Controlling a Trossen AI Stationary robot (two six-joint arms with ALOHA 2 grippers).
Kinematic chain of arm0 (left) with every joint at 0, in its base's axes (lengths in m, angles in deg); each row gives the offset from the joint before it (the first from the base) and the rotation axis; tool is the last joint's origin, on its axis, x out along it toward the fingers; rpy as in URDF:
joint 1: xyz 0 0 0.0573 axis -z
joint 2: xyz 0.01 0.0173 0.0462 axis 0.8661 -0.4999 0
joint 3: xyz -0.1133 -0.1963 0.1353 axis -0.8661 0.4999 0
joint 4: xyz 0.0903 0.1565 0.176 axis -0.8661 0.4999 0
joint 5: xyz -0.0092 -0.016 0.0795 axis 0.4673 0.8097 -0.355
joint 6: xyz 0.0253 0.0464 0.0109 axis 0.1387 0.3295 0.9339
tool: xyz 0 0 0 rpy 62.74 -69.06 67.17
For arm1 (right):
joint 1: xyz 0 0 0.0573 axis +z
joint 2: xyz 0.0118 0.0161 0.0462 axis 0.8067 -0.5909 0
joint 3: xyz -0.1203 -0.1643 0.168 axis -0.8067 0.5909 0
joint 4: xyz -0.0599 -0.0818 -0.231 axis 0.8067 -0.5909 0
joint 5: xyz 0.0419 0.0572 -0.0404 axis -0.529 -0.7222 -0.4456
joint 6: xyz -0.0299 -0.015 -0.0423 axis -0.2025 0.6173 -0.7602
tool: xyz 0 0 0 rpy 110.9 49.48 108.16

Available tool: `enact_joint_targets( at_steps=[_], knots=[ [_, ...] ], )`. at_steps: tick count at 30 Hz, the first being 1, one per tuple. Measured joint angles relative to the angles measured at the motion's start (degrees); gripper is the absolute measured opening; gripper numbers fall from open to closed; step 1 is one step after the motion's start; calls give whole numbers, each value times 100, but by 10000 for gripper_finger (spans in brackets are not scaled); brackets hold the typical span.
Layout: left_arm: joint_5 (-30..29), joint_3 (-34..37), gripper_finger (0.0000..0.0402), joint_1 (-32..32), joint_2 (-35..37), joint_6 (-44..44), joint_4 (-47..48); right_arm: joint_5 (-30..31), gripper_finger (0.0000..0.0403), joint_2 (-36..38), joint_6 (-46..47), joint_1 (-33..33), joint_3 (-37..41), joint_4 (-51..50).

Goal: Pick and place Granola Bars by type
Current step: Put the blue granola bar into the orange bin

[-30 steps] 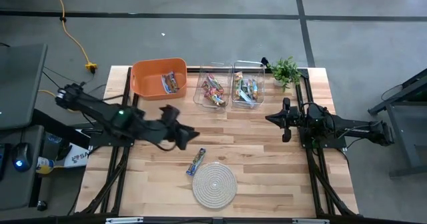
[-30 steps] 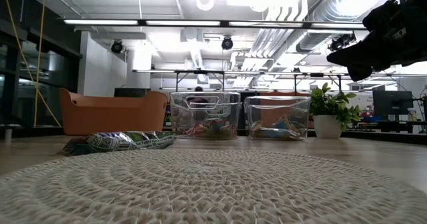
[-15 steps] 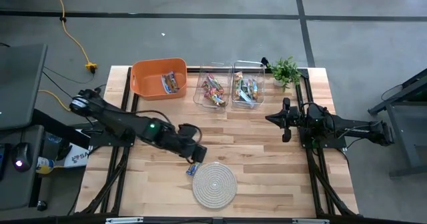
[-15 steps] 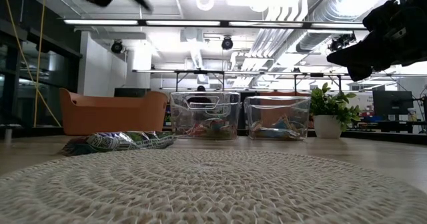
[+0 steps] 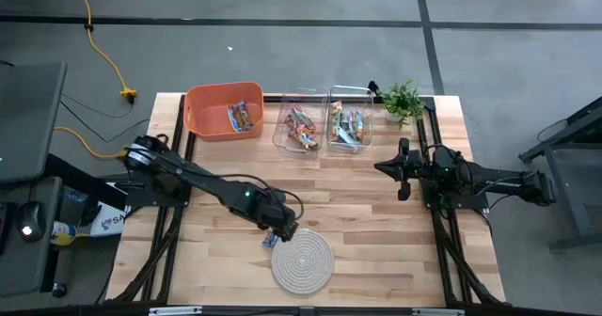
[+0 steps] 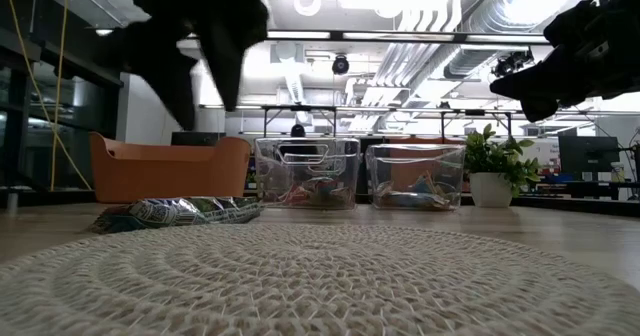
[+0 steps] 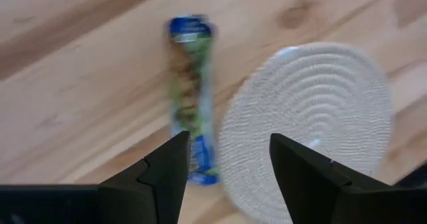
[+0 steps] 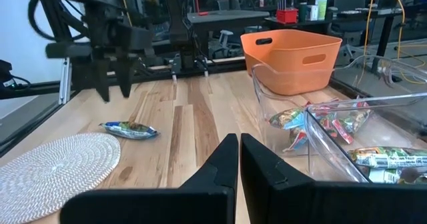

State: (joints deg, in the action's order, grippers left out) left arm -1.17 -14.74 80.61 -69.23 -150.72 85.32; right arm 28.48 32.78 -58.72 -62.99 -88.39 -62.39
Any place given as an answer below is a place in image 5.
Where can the round woven beige mat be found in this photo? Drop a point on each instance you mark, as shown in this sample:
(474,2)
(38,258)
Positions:
(301,264)

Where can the clear plastic bin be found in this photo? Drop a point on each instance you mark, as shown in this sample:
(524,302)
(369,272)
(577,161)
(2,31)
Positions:
(280,137)
(367,142)

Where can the black aluminium table frame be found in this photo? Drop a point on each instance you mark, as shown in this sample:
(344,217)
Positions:
(270,99)

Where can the grey side desk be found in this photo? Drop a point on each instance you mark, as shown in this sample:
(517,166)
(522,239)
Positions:
(23,269)

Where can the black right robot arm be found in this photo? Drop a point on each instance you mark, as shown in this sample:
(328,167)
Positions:
(494,182)

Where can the orange plastic bin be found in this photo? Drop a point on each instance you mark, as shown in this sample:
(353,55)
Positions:
(209,118)

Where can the black table-level camera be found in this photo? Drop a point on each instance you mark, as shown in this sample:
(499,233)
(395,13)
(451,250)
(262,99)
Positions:
(374,87)

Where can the dark metal cart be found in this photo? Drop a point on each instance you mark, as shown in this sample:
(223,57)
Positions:
(578,189)

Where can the silver metal bracket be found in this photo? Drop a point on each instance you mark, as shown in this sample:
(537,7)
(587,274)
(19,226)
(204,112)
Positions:
(174,311)
(437,312)

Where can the white printed box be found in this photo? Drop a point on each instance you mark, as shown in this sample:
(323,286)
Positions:
(110,222)

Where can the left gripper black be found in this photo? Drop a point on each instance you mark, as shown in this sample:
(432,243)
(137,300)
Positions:
(280,217)

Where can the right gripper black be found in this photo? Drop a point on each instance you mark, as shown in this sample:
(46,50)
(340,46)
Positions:
(411,168)

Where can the dark grey flat panel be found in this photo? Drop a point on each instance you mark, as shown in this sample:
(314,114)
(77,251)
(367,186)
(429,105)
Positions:
(28,118)

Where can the black computer mouse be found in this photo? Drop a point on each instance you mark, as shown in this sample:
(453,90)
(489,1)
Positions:
(30,215)

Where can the yellow Chewy snack bar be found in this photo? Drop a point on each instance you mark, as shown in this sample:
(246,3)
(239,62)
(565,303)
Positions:
(269,243)

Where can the black caster wheel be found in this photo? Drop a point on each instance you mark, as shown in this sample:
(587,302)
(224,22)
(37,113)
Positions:
(58,290)

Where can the yellow white bottle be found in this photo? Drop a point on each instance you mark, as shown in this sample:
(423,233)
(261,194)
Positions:
(63,233)

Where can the green plant in white pot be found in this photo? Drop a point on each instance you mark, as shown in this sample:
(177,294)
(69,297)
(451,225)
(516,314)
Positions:
(402,102)

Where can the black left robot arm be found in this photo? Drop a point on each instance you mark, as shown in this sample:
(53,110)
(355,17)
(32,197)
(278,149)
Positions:
(202,179)

